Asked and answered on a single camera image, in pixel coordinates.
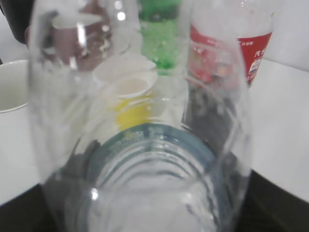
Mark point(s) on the cola bottle red label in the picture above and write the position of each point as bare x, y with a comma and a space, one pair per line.
226, 43

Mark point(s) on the maroon ceramic mug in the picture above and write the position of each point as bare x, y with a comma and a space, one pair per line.
75, 39

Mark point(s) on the black ceramic mug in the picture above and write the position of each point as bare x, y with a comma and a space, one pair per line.
18, 15

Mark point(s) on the yellow paper cup stack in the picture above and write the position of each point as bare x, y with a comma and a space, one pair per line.
127, 90

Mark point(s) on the clear water bottle green label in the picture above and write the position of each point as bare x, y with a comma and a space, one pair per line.
153, 177

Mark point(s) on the green soda bottle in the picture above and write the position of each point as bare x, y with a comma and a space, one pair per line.
158, 19

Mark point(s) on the white ceramic mug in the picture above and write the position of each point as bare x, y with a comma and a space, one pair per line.
15, 136

